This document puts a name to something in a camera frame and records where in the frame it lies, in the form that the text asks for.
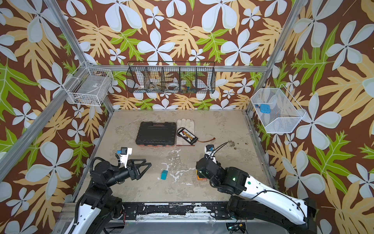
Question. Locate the black wire basket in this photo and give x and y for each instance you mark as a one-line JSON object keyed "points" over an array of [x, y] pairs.
{"points": [[171, 77]]}

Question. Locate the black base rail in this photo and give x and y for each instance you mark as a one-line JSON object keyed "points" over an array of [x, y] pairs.
{"points": [[179, 210]]}

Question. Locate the aluminium frame post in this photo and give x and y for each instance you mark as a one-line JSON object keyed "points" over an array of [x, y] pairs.
{"points": [[71, 39], [279, 36]]}

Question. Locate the white wire basket right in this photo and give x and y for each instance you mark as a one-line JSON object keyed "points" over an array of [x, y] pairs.
{"points": [[286, 112]]}

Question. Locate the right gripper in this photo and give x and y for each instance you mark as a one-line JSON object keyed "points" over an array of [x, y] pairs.
{"points": [[203, 165]]}

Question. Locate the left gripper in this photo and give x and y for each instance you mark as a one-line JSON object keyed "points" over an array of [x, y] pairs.
{"points": [[136, 173]]}

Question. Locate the aluminium frame post right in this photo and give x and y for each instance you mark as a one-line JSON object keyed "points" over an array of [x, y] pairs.
{"points": [[279, 36]]}

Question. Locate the aluminium frame post left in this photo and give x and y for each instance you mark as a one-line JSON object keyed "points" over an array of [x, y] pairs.
{"points": [[71, 39]]}

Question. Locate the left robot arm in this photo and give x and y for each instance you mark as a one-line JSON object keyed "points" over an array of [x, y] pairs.
{"points": [[97, 207]]}

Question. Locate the beige work glove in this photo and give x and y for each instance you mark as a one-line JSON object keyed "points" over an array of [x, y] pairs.
{"points": [[189, 125]]}

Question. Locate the blue object in basket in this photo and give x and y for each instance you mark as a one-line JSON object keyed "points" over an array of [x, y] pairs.
{"points": [[265, 108]]}

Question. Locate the black red tool case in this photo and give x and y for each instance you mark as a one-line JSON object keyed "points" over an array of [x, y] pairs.
{"points": [[156, 134]]}

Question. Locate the white wire basket left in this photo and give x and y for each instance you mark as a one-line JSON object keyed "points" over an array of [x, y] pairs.
{"points": [[89, 85]]}

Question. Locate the orange supermarket block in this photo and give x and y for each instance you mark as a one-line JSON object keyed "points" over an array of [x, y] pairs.
{"points": [[201, 178]]}

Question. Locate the teal block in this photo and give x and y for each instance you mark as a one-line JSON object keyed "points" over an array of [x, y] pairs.
{"points": [[164, 174]]}

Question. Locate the black charging board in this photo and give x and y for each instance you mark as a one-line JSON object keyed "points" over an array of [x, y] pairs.
{"points": [[187, 136]]}

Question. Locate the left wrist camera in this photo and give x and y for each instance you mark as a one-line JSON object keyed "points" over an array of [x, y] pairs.
{"points": [[122, 156]]}

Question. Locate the white wire basket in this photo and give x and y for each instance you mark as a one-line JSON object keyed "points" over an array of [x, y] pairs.
{"points": [[89, 85], [286, 112]]}

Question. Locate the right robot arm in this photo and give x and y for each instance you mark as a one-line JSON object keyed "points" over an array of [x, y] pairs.
{"points": [[251, 199]]}

